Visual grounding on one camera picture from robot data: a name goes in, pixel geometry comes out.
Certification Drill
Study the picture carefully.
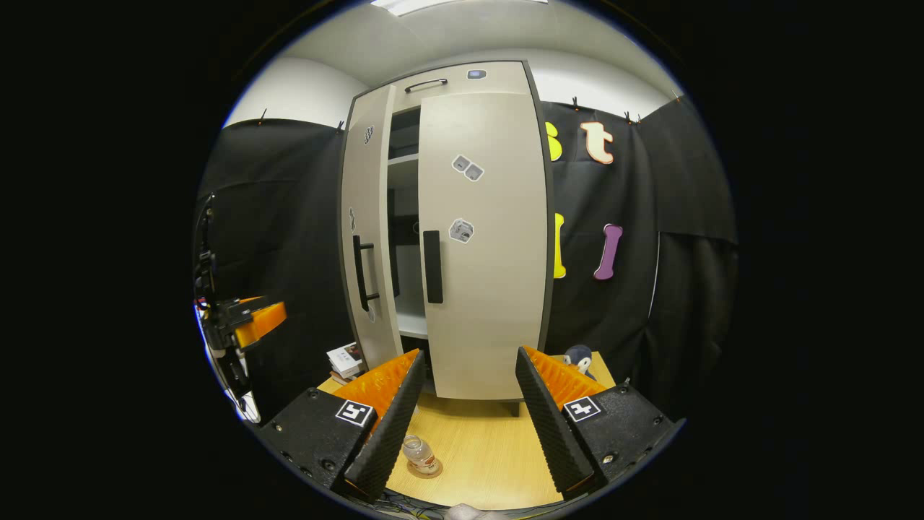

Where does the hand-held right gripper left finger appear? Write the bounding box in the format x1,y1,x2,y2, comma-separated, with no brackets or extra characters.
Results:
258,349,428,504

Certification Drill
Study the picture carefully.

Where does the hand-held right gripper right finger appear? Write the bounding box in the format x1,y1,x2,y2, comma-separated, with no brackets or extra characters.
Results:
515,345,685,501

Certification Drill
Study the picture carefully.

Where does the clear plastic bottle red label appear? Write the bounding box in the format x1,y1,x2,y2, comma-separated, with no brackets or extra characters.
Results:
402,435,437,470

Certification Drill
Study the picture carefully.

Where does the grey cabinet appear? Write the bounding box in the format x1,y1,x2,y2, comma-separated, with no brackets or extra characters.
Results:
338,59,557,418

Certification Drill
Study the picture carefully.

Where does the light grey cabinet door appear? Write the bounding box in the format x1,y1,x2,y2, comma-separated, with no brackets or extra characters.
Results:
417,90,551,402
340,84,404,373

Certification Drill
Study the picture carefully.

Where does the white printed box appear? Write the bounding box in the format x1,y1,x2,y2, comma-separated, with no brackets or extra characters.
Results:
326,342,367,385

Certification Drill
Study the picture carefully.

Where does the penguin plush toy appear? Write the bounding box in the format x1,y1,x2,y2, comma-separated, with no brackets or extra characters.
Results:
563,344,598,382

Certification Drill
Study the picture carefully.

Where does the black backdrop cloth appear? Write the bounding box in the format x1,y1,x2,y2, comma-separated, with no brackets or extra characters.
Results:
195,118,351,423
540,94,738,423

